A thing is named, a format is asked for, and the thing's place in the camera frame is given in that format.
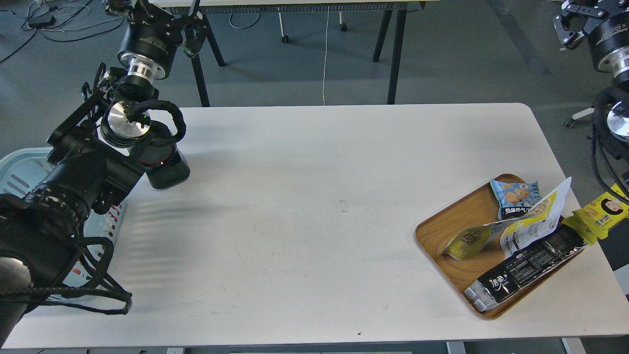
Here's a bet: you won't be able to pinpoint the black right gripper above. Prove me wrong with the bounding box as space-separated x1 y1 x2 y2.
553 0 629 74

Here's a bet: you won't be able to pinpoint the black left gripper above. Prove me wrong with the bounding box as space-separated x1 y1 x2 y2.
102 0 209 79

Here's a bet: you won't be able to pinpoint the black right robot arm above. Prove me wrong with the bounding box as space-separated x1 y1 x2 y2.
553 0 629 202

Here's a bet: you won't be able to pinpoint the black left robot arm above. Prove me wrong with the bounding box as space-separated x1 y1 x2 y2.
1 0 211 343

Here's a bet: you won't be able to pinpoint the blue snack packet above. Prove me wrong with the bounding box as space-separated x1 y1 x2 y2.
489 179 541 220

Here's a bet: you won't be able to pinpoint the yellow cartoon snack packet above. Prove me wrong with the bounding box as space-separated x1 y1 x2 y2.
562 184 629 245

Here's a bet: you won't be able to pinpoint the light blue plastic basket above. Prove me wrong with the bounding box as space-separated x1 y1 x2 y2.
1 148 127 300

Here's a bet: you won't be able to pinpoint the black long snack package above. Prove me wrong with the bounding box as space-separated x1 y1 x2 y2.
463 225 587 312

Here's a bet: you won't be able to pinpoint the black barcode scanner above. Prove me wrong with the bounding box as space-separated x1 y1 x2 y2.
139 143 190 190

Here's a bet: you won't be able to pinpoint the background black-legged table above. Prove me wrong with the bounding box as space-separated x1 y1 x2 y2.
200 0 426 104

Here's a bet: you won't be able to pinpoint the wooden tray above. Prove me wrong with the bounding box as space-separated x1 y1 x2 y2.
415 178 586 319

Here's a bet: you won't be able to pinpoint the black floor cables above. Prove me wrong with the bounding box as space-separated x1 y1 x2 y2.
0 0 126 63

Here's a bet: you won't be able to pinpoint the white hanging cable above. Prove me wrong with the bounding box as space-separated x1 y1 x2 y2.
322 10 330 106

